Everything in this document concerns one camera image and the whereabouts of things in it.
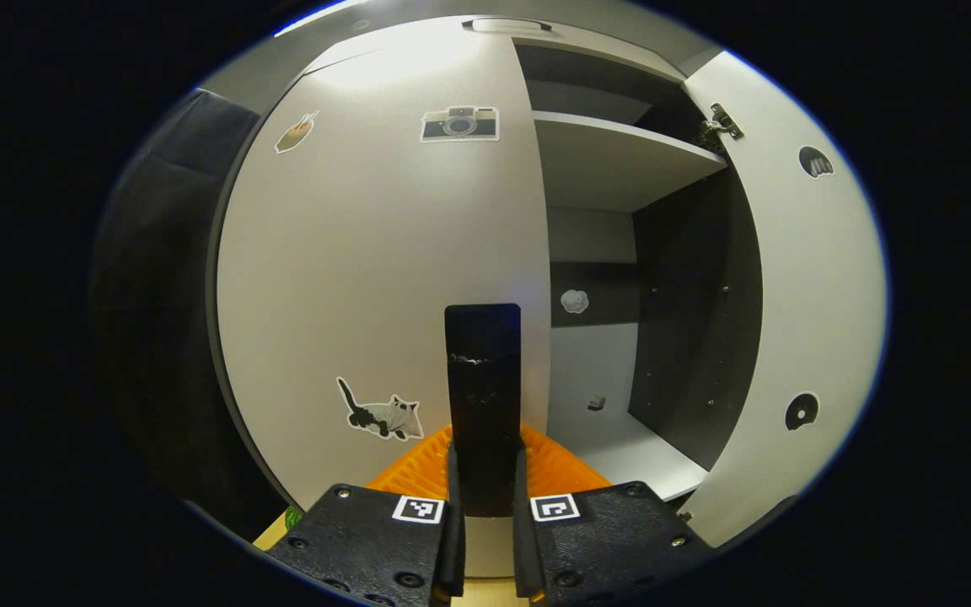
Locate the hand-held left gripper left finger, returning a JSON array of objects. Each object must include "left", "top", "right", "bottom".
[{"left": 266, "top": 424, "right": 467, "bottom": 607}]

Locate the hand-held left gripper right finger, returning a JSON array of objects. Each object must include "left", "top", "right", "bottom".
[{"left": 511, "top": 422, "right": 716, "bottom": 607}]

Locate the black door handle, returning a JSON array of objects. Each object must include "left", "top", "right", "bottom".
[{"left": 444, "top": 303, "right": 525, "bottom": 518}]

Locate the grey double-door shoe cabinet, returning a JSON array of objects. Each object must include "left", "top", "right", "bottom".
[{"left": 207, "top": 8, "right": 769, "bottom": 515}]

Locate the grey cabinet door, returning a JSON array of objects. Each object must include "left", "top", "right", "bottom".
[
  {"left": 216, "top": 17, "right": 554, "bottom": 515},
  {"left": 675, "top": 51, "right": 888, "bottom": 549}
]

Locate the grey cabinet shelf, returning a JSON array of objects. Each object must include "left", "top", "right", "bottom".
[{"left": 532, "top": 110, "right": 729, "bottom": 213}]

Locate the black backdrop cloth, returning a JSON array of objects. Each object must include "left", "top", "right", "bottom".
[{"left": 89, "top": 89, "right": 284, "bottom": 540}]

